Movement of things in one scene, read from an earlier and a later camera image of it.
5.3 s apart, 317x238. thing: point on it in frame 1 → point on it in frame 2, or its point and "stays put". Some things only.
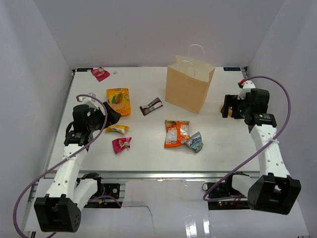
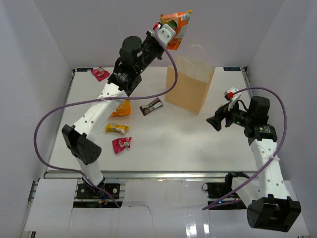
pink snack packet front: x=120 y=144 stays put
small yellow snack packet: x=117 y=128 stays put
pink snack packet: x=100 y=73 stays put
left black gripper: x=113 y=116 → x=152 y=39
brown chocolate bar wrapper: x=154 y=104 stays put
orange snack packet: x=177 y=132 → x=180 y=21
